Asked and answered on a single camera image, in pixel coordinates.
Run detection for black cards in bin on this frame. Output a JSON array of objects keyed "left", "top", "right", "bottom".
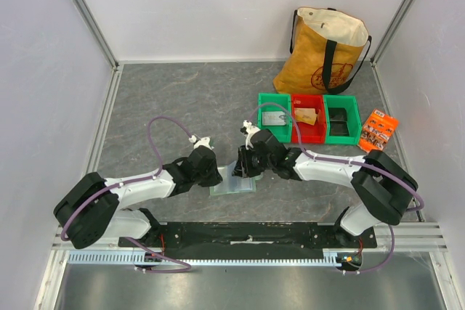
[{"left": 328, "top": 107, "right": 349, "bottom": 136}]

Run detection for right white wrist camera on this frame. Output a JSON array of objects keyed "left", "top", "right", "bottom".
[{"left": 240, "top": 120, "right": 260, "bottom": 150}]

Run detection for red bin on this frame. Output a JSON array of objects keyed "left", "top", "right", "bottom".
[{"left": 291, "top": 94, "right": 327, "bottom": 144}]

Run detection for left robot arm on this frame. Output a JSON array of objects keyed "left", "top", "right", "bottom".
[{"left": 53, "top": 145, "right": 222, "bottom": 249}]

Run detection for orange packet box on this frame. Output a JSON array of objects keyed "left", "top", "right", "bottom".
[{"left": 358, "top": 109, "right": 399, "bottom": 153}]

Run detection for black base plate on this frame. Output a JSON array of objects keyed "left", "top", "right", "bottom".
[{"left": 137, "top": 222, "right": 377, "bottom": 253}]

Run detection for brown cards in bin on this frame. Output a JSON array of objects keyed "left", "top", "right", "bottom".
[{"left": 294, "top": 108, "right": 318, "bottom": 126}]

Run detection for grey cable duct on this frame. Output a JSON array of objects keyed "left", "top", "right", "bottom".
[{"left": 68, "top": 250, "right": 341, "bottom": 267}]

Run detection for green bin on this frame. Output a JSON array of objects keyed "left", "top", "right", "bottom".
[
  {"left": 323, "top": 94, "right": 362, "bottom": 145},
  {"left": 257, "top": 93, "right": 292, "bottom": 143}
]

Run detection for right green bin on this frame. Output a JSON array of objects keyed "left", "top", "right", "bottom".
[{"left": 323, "top": 94, "right": 362, "bottom": 145}]

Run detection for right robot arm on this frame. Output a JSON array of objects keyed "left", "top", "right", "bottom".
[{"left": 232, "top": 126, "right": 418, "bottom": 248}]

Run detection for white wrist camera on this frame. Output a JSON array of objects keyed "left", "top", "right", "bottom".
[
  {"left": 189, "top": 134, "right": 214, "bottom": 150},
  {"left": 240, "top": 120, "right": 260, "bottom": 150}
]

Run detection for left green bin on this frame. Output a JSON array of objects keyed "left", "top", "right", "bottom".
[{"left": 257, "top": 93, "right": 292, "bottom": 143}]

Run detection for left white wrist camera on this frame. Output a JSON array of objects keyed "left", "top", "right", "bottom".
[{"left": 189, "top": 134, "right": 214, "bottom": 150}]

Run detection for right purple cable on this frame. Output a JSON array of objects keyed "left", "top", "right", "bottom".
[{"left": 243, "top": 103, "right": 424, "bottom": 274}]

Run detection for aluminium frame rail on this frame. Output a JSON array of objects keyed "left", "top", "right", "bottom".
[{"left": 50, "top": 221, "right": 448, "bottom": 253}]

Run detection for light green card holder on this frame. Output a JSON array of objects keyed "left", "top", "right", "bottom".
[{"left": 209, "top": 162, "right": 263, "bottom": 196}]

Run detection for yellow tote bag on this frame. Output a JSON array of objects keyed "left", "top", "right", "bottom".
[{"left": 273, "top": 7, "right": 372, "bottom": 95}]

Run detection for silver cards in bin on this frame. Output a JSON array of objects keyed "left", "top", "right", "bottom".
[{"left": 262, "top": 111, "right": 288, "bottom": 126}]

